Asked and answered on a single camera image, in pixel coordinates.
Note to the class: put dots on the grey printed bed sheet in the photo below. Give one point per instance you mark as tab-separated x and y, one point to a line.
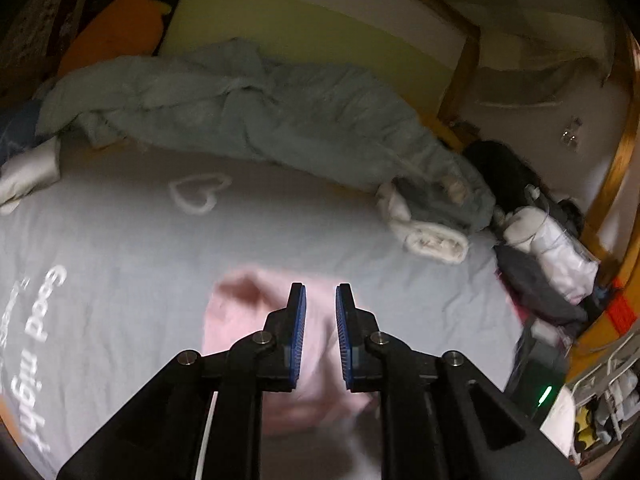
125	270

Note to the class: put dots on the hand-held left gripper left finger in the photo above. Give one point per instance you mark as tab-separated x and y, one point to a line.
298	335

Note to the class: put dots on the yellow-green headboard cushion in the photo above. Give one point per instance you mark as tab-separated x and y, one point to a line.
325	35

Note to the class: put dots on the dark grey folded cloth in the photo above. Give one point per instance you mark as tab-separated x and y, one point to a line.
430	205

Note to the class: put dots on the white rolled cloth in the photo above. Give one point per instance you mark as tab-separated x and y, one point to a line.
430	245

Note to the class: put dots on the white plastic pack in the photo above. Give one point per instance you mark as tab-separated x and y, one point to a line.
555	255

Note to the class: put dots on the pink printed t-shirt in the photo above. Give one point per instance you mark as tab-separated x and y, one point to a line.
235	320

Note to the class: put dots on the orange pillow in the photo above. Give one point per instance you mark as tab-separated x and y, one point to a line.
115	30

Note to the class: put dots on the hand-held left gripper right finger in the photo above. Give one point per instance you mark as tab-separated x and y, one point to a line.
344	335

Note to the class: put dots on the blue pillow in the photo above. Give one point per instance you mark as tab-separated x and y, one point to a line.
17	127

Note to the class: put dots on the white pillow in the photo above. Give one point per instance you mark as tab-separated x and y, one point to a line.
30	175

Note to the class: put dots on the red cloth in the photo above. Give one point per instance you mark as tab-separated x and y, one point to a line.
522	316

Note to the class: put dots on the grey-green crumpled blanket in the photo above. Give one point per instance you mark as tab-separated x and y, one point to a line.
250	125

